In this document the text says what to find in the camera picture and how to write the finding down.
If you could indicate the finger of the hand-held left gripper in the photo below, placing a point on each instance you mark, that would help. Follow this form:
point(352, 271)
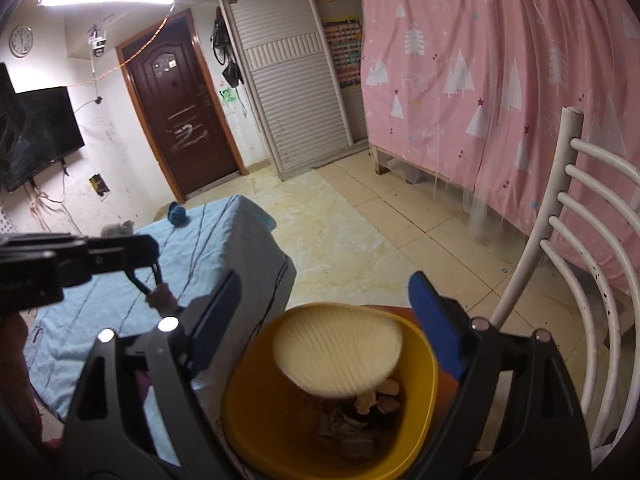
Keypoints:
point(140, 284)
point(157, 272)

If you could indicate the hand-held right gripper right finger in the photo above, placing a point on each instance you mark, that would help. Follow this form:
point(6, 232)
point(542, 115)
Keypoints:
point(440, 332)

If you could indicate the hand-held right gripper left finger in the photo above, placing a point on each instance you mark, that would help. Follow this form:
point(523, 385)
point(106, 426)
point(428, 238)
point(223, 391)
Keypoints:
point(215, 320)

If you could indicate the pale pink tissue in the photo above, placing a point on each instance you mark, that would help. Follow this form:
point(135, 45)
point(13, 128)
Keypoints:
point(164, 301)

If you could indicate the yellow plastic bin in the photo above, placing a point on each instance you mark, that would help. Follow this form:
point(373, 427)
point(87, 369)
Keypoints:
point(260, 410)

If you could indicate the cream paper bowl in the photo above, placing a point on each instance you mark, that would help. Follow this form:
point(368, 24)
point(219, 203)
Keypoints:
point(340, 350)

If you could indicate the beige fluffy ball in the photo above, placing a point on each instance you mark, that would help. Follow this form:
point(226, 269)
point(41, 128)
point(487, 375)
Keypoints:
point(117, 229)

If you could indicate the blue crumpled cloth ball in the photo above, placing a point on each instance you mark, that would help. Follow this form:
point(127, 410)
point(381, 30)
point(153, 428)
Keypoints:
point(177, 214)

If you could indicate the light blue printed tablecloth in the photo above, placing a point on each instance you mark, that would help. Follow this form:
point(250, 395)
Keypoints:
point(210, 240)

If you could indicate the tan crumpled scrap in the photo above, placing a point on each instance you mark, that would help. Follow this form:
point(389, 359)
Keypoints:
point(377, 397)

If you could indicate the dark red cloth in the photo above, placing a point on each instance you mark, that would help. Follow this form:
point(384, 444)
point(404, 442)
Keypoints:
point(17, 385)

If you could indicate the dark brown door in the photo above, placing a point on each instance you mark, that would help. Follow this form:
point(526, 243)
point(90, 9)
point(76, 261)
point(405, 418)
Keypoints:
point(175, 110)

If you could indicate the white metal chair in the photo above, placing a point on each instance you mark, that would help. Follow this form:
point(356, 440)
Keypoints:
point(555, 185)

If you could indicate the black hanging bags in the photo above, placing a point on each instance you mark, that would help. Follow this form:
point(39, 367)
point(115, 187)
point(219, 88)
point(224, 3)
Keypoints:
point(227, 60)

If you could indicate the white slatted wardrobe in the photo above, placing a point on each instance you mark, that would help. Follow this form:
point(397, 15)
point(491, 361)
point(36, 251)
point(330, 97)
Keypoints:
point(290, 85)

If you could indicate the pink tree print curtain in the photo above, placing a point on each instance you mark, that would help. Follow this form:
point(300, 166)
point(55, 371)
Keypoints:
point(475, 60)

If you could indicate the open wall socket box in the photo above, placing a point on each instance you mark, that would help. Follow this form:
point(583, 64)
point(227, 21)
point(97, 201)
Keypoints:
point(99, 185)

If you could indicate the black wall television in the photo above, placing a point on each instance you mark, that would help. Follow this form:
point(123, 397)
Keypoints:
point(45, 135)

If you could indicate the round white wall clock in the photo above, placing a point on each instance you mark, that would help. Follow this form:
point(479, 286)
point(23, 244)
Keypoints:
point(21, 41)

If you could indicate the white security camera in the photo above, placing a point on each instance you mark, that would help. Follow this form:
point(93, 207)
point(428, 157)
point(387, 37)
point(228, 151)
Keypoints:
point(97, 42)

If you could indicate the colourful grid wall chart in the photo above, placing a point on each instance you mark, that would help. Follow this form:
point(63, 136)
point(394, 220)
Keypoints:
point(345, 52)

